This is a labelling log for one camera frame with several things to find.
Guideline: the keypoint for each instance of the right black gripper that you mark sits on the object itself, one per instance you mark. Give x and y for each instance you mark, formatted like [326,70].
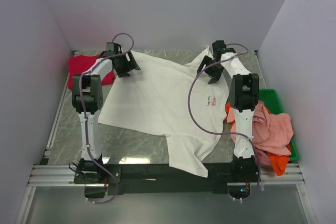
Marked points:
[215,76]

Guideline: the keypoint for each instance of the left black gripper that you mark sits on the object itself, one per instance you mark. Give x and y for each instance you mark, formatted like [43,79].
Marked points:
[124,73]

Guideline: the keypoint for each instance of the white t shirt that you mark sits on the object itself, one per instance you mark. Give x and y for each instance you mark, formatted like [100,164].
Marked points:
[162,99]

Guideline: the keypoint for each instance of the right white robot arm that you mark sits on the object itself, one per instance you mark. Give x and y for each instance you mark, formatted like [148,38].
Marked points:
[243,94]

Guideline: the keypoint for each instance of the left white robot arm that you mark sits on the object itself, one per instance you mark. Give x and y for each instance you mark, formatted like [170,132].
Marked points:
[87,94]

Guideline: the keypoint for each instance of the folded red t shirt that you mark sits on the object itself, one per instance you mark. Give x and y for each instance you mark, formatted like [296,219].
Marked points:
[81,63]

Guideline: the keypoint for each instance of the green plastic bin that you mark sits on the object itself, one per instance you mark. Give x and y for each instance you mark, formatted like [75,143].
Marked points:
[271,100]

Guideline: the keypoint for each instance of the pink t shirt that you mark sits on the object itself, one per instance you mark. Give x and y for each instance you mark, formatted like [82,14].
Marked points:
[241,126]

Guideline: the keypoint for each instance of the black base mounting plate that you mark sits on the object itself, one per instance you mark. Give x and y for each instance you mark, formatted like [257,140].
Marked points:
[159,178]

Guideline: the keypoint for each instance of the orange t shirt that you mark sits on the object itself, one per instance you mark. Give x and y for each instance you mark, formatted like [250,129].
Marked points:
[272,135]

